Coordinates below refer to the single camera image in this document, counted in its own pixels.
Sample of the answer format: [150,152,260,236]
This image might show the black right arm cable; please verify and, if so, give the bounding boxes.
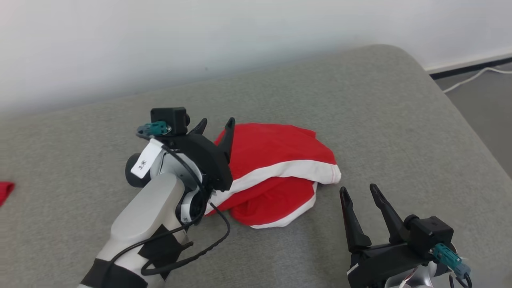
[448,272,473,288]

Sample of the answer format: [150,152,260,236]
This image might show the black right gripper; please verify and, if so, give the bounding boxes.
[340,184,436,288]

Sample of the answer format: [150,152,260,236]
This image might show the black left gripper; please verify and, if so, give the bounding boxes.
[160,117,236,192]

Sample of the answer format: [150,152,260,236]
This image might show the white paper tag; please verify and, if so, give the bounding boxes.
[131,138,164,179]

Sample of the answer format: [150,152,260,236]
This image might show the red basketball jersey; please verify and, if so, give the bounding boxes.
[0,182,15,207]

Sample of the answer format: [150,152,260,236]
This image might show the white floor cable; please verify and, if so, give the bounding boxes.
[442,67,512,94]

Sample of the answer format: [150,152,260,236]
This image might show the teal cable connector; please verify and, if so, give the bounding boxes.
[137,121,172,140]
[430,243,472,279]

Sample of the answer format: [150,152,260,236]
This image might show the white and black baseboard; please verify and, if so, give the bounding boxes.
[424,48,512,80]

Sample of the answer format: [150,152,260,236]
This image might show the red shorts with white trim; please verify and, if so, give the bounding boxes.
[205,123,342,229]

